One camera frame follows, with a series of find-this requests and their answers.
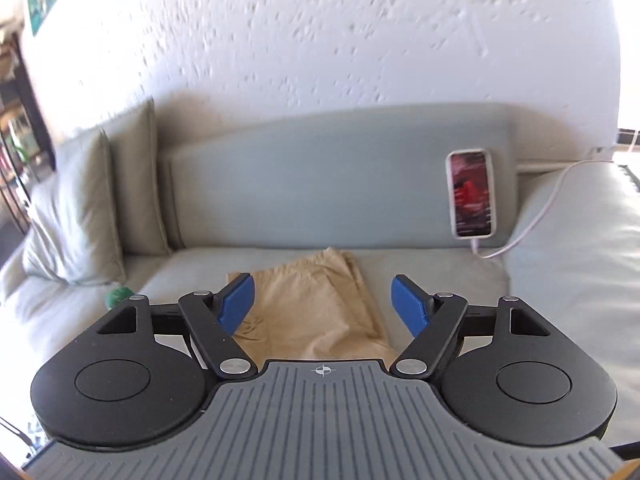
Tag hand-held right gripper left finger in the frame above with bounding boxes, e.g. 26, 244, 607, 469
95, 273, 257, 380

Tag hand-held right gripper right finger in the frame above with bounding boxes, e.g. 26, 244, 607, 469
389, 274, 553, 380

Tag khaki pants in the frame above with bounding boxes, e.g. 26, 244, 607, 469
227, 247, 399, 362

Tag green round toy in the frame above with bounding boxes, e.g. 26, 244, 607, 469
103, 285, 134, 311

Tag white smartphone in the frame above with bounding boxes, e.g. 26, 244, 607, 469
446, 148, 499, 240

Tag grey sofa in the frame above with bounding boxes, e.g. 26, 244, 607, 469
0, 101, 640, 453

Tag pale grey seat cushion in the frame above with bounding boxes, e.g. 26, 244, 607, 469
504, 161, 640, 453

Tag large grey throw pillow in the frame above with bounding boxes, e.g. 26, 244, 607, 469
22, 127, 127, 287

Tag wooden bookshelf with books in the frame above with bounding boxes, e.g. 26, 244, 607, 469
0, 30, 57, 233

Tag white charging cable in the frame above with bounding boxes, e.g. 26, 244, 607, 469
469, 129, 640, 261

